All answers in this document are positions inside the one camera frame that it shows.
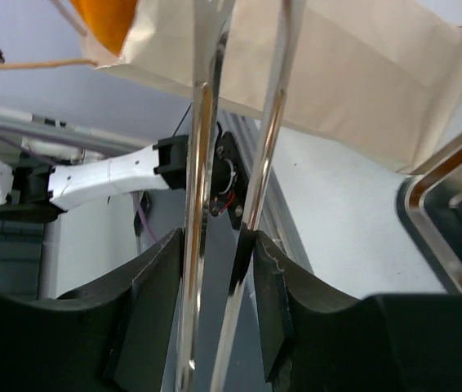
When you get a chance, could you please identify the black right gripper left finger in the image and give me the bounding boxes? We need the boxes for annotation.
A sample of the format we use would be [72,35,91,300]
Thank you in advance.
[0,229,184,391]

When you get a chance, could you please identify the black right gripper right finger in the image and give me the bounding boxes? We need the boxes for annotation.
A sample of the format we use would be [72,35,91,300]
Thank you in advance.
[253,233,462,391]

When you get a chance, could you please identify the round orange bun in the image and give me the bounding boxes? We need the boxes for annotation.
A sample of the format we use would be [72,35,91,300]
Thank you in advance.
[69,0,138,56]

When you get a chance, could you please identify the metal serving tongs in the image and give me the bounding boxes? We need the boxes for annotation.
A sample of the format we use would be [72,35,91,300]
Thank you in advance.
[173,0,305,392]

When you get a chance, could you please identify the beige paper bag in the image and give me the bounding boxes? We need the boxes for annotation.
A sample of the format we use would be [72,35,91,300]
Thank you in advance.
[64,1,462,173]

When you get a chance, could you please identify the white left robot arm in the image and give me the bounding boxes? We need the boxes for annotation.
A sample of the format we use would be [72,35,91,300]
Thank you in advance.
[0,146,184,391]

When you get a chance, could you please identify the silver metal tray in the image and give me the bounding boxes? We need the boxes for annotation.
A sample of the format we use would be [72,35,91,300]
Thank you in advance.
[396,133,462,293]

